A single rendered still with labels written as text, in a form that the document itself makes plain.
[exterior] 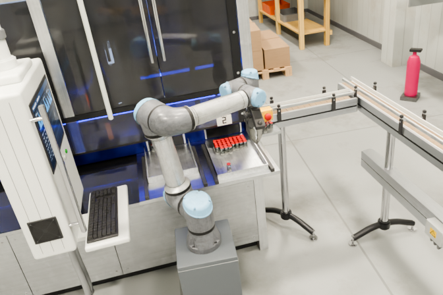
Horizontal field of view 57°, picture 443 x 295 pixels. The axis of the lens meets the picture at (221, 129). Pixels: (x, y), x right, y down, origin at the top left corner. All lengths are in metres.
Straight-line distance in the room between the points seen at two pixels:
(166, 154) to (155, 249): 1.17
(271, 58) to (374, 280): 3.69
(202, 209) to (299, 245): 1.38
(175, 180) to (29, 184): 0.57
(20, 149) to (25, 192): 0.19
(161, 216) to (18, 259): 0.86
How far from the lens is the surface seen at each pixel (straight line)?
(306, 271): 2.75
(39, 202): 1.81
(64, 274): 2.80
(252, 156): 2.16
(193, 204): 1.65
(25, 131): 1.66
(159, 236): 2.63
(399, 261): 2.88
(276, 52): 5.71
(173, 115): 1.45
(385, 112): 2.51
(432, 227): 2.33
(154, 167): 2.21
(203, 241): 1.73
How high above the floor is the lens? 1.99
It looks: 27 degrees down
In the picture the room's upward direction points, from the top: 7 degrees counter-clockwise
